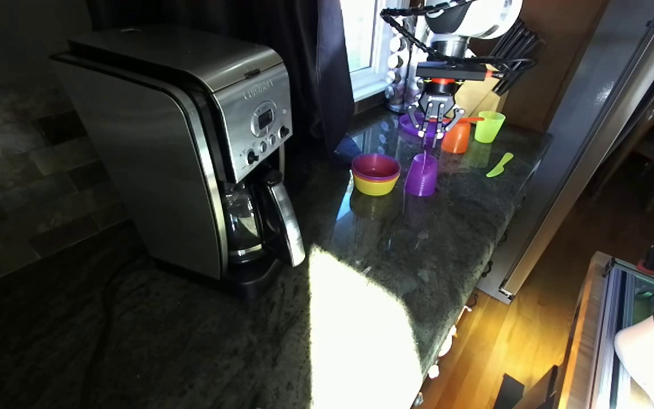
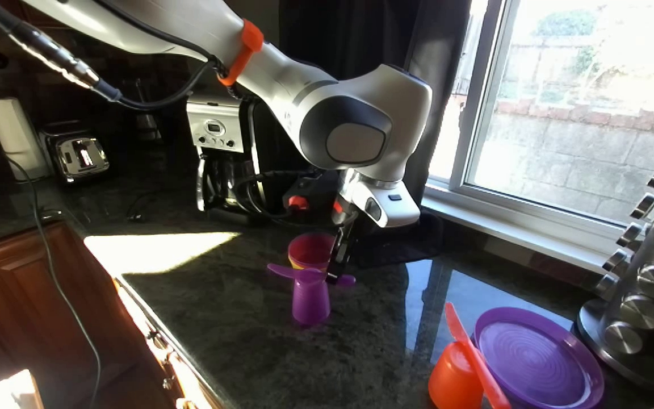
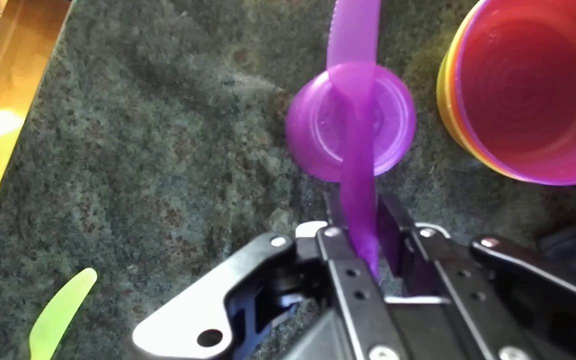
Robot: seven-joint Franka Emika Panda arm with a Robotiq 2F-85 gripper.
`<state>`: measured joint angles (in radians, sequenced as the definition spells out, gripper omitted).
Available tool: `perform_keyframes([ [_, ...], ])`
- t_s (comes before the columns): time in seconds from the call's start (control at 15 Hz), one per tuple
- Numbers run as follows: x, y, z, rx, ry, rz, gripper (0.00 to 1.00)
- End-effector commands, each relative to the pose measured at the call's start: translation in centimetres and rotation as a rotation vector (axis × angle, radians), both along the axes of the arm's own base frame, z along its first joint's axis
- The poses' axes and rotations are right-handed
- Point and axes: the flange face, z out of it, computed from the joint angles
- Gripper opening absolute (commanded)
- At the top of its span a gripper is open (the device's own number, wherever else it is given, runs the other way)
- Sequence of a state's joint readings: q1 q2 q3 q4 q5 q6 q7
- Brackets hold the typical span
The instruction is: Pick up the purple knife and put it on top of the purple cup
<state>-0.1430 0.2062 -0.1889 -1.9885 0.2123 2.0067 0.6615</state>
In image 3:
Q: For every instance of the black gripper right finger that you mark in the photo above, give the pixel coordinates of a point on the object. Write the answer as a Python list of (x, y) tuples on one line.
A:
[(460, 286)]

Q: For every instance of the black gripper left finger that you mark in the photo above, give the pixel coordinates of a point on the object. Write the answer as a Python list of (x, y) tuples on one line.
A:
[(358, 300)]

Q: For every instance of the purple plastic knife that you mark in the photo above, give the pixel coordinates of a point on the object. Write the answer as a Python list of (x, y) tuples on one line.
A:
[(354, 100)]

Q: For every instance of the purple plastic cup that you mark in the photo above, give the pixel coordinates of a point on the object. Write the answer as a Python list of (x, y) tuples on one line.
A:
[(319, 132)]

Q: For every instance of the yellow plastic cup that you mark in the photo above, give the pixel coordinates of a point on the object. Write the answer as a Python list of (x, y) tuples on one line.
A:
[(449, 100)]

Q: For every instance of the green plastic knife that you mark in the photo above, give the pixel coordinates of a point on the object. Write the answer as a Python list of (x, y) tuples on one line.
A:
[(59, 317)]

